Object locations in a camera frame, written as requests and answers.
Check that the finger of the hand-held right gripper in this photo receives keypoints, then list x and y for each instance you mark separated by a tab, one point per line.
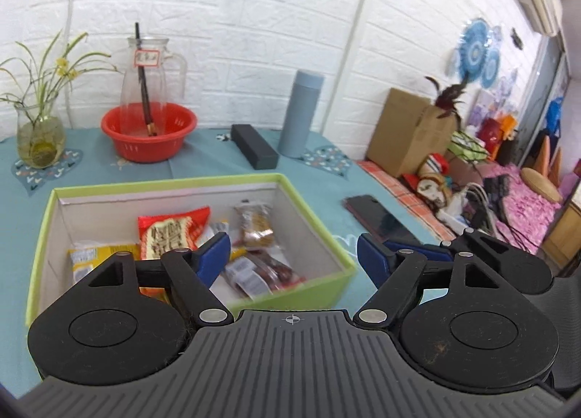
411	247

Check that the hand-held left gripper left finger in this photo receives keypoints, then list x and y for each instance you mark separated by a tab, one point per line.
213	259

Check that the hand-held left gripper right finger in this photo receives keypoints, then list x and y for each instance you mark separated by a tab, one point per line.
374	261

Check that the red orange snack packet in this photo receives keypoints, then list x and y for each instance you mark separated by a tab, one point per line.
168	232

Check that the brown clear snack packet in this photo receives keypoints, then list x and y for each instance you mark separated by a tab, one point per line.
256	225

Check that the dark red clear snack packet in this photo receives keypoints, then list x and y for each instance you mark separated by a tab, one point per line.
268	272

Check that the light green cardboard box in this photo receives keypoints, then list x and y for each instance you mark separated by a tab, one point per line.
308	291

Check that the yellow snack packet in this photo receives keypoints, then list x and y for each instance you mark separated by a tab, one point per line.
97	259

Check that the smartphone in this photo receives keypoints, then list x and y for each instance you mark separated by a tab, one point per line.
381	218

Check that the white power strip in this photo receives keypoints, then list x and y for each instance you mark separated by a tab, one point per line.
454	220

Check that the checked tablecloth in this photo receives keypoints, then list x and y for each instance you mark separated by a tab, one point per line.
408	193

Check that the pink floral blanket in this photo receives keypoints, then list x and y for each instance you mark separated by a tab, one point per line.
526	213

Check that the red white doll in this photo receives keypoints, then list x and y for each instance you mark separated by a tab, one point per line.
431	182

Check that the tan round cushion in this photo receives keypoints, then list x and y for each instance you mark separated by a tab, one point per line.
540	184

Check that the brown cardboard box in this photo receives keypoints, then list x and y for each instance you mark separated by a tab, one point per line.
408	136

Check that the small black box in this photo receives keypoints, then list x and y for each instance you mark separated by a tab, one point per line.
254	145

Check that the red plastic basin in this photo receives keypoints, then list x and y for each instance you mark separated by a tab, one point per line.
150	136

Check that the dark red plant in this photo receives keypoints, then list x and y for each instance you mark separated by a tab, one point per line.
449	98

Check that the grey blue thermos bottle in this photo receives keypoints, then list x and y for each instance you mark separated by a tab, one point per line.
299	114

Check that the black stick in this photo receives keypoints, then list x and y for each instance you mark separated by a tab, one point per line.
144	82

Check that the glass pitcher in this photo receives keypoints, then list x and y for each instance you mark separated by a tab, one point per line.
154	77

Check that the small blue paper fan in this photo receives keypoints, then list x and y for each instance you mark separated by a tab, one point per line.
491	66

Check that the large blue paper fan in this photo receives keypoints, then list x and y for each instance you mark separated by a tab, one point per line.
474	48

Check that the plant in glass vase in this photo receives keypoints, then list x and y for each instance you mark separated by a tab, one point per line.
41	136

